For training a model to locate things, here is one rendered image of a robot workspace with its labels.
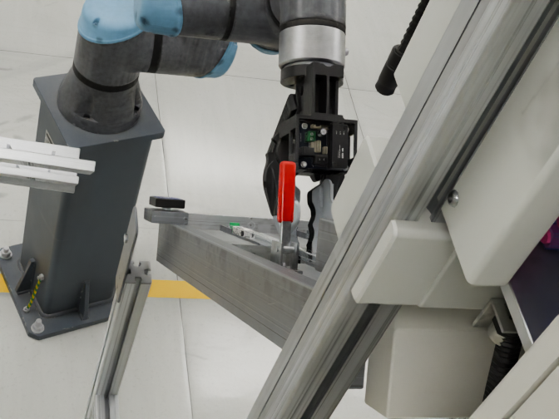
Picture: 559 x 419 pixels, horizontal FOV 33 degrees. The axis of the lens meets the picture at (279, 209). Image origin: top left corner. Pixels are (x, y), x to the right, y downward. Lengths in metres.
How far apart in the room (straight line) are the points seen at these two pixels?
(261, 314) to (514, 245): 0.42
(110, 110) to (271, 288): 0.89
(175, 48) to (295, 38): 0.58
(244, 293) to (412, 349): 0.29
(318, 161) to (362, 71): 1.97
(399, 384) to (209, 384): 1.43
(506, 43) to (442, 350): 0.28
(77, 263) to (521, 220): 1.56
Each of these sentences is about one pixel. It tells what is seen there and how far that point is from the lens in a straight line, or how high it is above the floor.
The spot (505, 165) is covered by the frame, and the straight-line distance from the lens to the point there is 0.45.
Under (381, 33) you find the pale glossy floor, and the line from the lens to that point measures 3.16.
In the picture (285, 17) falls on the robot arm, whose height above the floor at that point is 1.12.
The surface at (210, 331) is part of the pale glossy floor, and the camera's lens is 2.13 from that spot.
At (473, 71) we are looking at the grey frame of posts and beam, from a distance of 0.44.
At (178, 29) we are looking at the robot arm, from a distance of 1.12.
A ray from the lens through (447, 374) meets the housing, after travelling 0.66.
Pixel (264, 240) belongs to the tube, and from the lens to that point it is 1.16.
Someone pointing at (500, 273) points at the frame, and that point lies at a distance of 0.48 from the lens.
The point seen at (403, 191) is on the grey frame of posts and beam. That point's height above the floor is 1.40.
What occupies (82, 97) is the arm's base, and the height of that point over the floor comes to 0.61.
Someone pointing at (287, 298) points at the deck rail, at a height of 1.12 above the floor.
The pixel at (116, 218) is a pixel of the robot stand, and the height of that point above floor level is 0.31.
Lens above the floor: 1.72
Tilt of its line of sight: 45 degrees down
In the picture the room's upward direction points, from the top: 23 degrees clockwise
